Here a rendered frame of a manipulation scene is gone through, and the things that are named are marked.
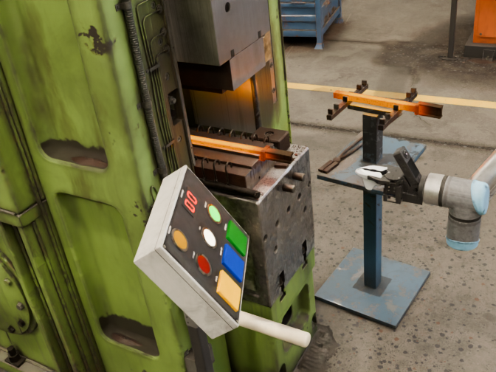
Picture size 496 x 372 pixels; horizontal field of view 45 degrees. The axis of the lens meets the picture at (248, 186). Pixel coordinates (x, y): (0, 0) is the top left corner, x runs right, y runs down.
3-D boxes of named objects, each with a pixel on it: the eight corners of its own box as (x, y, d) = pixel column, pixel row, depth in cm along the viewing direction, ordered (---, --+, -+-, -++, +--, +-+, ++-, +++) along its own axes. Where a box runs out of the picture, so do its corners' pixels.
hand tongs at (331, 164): (394, 112, 278) (394, 110, 278) (403, 114, 276) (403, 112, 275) (318, 171, 243) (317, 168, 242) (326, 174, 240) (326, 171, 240)
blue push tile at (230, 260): (245, 261, 155) (227, 242, 152) (243, 281, 149) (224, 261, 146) (239, 264, 156) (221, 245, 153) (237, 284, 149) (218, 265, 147)
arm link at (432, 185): (438, 185, 166) (447, 167, 173) (421, 182, 169) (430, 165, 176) (437, 212, 171) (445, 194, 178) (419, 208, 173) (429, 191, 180)
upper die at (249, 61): (266, 65, 189) (263, 35, 184) (233, 91, 175) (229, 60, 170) (158, 54, 208) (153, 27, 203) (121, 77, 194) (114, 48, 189)
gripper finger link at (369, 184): (352, 189, 184) (381, 195, 179) (351, 172, 180) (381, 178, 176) (356, 184, 186) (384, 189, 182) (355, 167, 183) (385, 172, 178)
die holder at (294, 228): (315, 244, 239) (309, 146, 215) (271, 308, 212) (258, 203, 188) (198, 215, 265) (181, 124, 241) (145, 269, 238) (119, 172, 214)
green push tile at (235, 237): (248, 238, 163) (231, 219, 161) (245, 256, 157) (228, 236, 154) (242, 241, 164) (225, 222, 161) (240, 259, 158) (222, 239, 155)
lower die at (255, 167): (275, 163, 208) (273, 141, 203) (246, 193, 194) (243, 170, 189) (176, 144, 227) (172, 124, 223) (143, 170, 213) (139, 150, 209)
